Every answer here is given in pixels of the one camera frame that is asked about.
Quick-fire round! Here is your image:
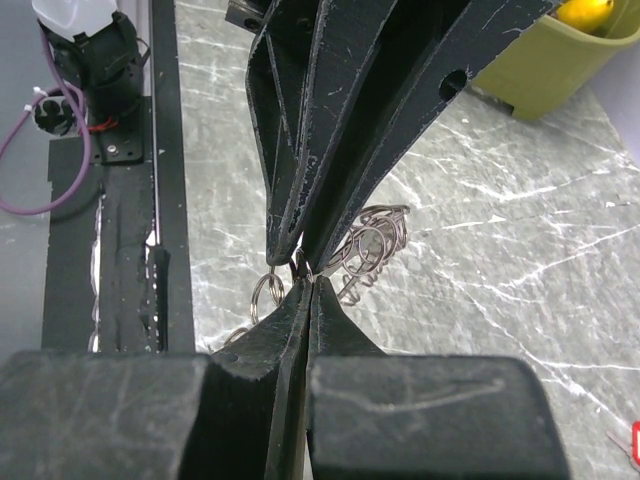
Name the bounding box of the olive green plastic bin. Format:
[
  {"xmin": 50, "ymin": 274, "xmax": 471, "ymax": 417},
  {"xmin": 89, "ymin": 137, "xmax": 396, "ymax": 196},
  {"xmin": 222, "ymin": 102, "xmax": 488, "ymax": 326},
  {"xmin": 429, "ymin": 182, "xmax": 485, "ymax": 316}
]
[{"xmin": 473, "ymin": 0, "xmax": 639, "ymax": 121}]

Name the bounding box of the red key tag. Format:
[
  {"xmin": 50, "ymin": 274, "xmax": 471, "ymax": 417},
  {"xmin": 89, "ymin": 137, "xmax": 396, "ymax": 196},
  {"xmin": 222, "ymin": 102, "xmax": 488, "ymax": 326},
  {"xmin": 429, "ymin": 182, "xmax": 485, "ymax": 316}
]
[{"xmin": 631, "ymin": 421, "xmax": 640, "ymax": 467}]

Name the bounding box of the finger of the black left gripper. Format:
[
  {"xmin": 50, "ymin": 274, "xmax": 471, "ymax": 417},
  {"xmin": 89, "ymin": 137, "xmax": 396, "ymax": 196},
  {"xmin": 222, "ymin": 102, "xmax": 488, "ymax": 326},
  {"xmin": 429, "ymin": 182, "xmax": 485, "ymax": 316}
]
[
  {"xmin": 304, "ymin": 1, "xmax": 556, "ymax": 272},
  {"xmin": 246, "ymin": 1, "xmax": 396, "ymax": 265}
]

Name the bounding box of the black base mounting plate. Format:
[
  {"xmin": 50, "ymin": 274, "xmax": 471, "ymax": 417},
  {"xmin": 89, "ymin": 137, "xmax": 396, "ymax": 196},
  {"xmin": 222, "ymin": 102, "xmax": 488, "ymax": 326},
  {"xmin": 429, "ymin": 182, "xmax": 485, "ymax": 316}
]
[{"xmin": 41, "ymin": 1, "xmax": 195, "ymax": 353}]

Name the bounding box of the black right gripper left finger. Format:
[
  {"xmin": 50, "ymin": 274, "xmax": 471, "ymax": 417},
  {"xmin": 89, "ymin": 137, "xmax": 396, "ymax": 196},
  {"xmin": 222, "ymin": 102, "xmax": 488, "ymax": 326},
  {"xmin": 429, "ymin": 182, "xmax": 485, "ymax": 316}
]
[{"xmin": 1, "ymin": 280, "xmax": 311, "ymax": 479}]

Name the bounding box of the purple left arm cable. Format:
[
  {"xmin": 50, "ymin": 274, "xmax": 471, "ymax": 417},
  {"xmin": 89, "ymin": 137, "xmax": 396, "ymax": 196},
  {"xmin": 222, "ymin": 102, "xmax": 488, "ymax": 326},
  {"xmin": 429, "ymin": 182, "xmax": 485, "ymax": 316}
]
[{"xmin": 0, "ymin": 32, "xmax": 94, "ymax": 217}]

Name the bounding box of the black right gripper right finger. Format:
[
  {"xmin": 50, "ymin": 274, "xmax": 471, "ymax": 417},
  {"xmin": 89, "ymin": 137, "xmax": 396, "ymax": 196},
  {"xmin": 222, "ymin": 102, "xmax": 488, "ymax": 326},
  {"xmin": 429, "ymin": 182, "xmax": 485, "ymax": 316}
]
[{"xmin": 307, "ymin": 278, "xmax": 570, "ymax": 479}]

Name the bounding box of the silver key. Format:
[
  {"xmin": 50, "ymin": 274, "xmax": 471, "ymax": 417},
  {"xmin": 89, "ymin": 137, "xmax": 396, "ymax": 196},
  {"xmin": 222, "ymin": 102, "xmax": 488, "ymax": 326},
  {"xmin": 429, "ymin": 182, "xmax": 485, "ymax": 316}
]
[{"xmin": 606, "ymin": 431, "xmax": 634, "ymax": 464}]

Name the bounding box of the yellow lemon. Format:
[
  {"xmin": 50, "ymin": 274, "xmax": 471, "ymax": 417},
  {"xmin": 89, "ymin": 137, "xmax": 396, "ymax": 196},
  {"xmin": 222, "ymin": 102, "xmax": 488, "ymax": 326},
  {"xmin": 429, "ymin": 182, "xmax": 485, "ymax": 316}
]
[{"xmin": 554, "ymin": 0, "xmax": 615, "ymax": 33}]

